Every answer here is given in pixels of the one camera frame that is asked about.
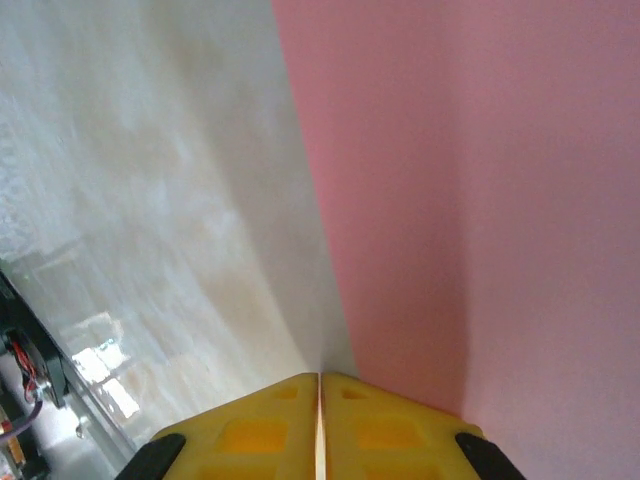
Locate pink paper sheet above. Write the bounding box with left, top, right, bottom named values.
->
left=272, top=0, right=640, bottom=480

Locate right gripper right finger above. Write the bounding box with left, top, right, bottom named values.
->
left=322, top=372, right=526, bottom=480

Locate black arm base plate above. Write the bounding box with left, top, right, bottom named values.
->
left=0, top=269, right=69, bottom=409

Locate aluminium mounting rail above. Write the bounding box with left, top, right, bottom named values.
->
left=29, top=369, right=136, bottom=480

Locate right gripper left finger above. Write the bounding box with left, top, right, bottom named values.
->
left=114, top=372, right=320, bottom=480

